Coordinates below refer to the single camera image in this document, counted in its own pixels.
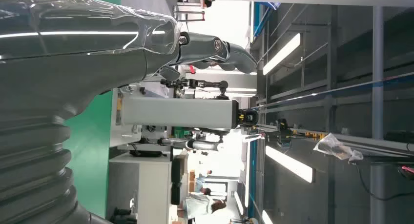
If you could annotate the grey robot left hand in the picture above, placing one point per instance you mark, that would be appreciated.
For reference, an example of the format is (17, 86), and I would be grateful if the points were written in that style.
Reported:
(71, 61)

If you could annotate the white column machine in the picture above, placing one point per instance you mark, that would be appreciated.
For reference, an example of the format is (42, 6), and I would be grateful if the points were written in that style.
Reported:
(178, 112)

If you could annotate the white cabinet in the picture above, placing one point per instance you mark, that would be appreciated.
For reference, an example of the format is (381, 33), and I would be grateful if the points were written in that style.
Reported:
(152, 190)

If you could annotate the person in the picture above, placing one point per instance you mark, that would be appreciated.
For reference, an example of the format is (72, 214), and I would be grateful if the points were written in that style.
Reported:
(200, 206)
(201, 180)

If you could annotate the blue panel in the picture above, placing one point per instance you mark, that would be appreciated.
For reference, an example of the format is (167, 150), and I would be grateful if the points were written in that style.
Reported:
(262, 17)

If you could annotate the ceiling light panel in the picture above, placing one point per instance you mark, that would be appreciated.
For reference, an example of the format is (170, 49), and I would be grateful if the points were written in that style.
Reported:
(281, 54)
(289, 164)
(266, 218)
(238, 203)

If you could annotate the clear plastic bag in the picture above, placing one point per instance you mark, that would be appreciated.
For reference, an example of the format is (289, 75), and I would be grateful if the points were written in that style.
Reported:
(336, 148)

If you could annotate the grey pillar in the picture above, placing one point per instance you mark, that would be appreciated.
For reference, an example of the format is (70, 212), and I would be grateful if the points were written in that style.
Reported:
(377, 70)

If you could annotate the aluminium ceiling rail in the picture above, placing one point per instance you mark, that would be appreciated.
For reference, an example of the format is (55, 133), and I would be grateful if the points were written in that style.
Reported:
(381, 145)

